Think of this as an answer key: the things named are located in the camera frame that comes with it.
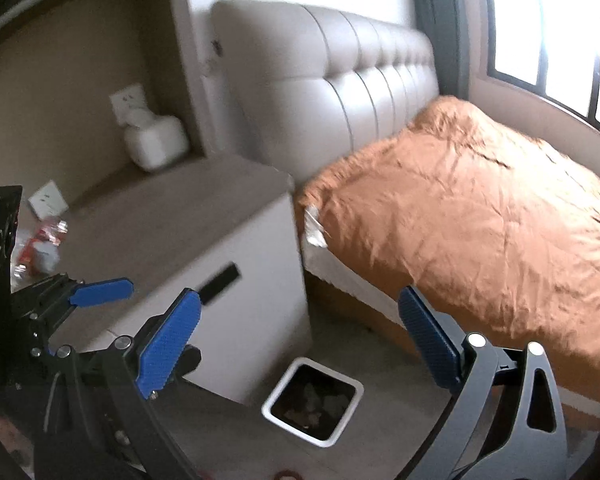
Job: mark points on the white wall socket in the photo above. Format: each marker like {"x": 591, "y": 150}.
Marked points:
{"x": 125, "y": 102}
{"x": 49, "y": 200}

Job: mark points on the red snack packet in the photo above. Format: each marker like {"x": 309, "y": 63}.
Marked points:
{"x": 36, "y": 246}

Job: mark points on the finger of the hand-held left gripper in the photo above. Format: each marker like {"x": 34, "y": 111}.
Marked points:
{"x": 102, "y": 292}

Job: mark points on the white square trash bin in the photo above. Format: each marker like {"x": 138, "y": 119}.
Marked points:
{"x": 280, "y": 390}

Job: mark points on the black framed window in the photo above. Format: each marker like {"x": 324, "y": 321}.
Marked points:
{"x": 545, "y": 25}

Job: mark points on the crumpled paper scraps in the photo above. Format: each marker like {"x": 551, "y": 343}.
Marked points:
{"x": 330, "y": 402}

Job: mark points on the white rounded appliance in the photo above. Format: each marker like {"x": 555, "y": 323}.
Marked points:
{"x": 155, "y": 142}

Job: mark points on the white bedside cabinet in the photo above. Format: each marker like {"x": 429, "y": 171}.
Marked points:
{"x": 155, "y": 220}

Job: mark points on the white fabric label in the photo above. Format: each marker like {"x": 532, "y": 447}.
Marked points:
{"x": 314, "y": 225}

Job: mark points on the grey curtain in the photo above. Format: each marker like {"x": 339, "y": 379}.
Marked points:
{"x": 437, "y": 20}

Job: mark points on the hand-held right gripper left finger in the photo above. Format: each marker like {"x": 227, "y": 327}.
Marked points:
{"x": 167, "y": 345}

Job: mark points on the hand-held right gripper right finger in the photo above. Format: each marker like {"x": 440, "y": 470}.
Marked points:
{"x": 430, "y": 342}

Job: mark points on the beige padded headboard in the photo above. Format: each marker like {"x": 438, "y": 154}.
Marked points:
{"x": 305, "y": 70}

